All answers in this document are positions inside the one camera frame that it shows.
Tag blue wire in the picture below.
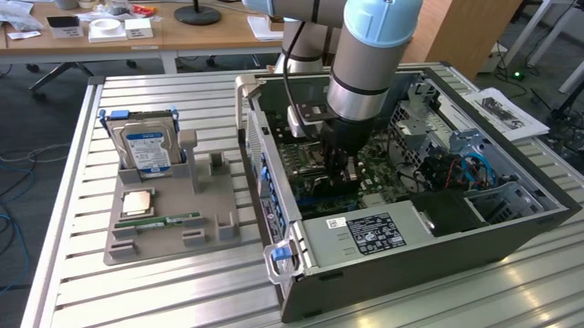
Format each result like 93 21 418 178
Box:
458 152 498 191

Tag flat white box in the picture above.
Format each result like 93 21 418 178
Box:
87 29 128 44

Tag blue floor cable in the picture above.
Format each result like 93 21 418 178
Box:
0 163 33 293

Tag clear plastic bag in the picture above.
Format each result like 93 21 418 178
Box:
0 0 44 32

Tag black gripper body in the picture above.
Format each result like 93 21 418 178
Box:
318 118 372 161

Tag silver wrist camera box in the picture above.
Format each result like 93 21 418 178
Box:
286 105 320 138

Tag Nvidia graphics card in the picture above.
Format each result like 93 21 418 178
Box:
294 169 363 202

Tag green motherboard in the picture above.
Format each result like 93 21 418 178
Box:
271 121 411 221

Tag white box with black lid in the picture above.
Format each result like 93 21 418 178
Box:
44 15 85 39

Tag case handle with blue latch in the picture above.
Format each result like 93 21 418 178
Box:
263 238 306 285

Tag white desk frame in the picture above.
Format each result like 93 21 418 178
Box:
501 0 584 95

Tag grey card retention latch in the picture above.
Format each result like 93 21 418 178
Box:
234 75 262 133

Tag silver disk bay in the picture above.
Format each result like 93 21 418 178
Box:
462 180 546 226

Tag CPU socket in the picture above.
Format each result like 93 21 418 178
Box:
300 143 327 165

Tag open grey PC case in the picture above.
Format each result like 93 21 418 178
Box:
239 66 584 324

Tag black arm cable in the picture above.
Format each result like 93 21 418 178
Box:
280 20 307 110

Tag white cube box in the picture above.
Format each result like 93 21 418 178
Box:
123 17 153 40

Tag CPU chip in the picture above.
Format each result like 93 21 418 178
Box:
121 190 153 217

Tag white tape roll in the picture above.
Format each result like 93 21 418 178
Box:
89 18 120 34

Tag black wire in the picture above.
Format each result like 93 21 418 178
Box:
397 163 433 193

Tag red small items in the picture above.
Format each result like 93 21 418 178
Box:
131 3 159 18

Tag white floor cable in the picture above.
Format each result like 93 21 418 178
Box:
0 142 70 164

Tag grey parts rack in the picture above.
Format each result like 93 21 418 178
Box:
104 129 243 267

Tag hard disk with blue caddy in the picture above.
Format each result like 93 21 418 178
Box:
99 107 181 178

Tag wooden desk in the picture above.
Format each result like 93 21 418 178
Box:
0 0 414 66

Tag dark small object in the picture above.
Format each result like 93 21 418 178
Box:
108 0 133 16

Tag grey power supply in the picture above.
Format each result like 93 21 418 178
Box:
298 201 434 269

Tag black chair base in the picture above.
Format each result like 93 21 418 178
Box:
26 60 137 102

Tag black round lamp base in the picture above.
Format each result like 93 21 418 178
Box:
172 0 223 25

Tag black fan shroud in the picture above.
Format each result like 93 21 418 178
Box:
407 190 487 238

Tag green RAM stick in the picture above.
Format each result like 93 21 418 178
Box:
113 212 203 229

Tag printed paper stack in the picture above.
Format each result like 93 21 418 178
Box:
461 87 552 141

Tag wooden cabinet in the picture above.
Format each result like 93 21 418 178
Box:
401 0 524 80

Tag silver drive cage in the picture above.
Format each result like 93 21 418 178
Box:
371 79 459 167

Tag loose white papers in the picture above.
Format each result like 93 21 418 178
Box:
247 15 284 41

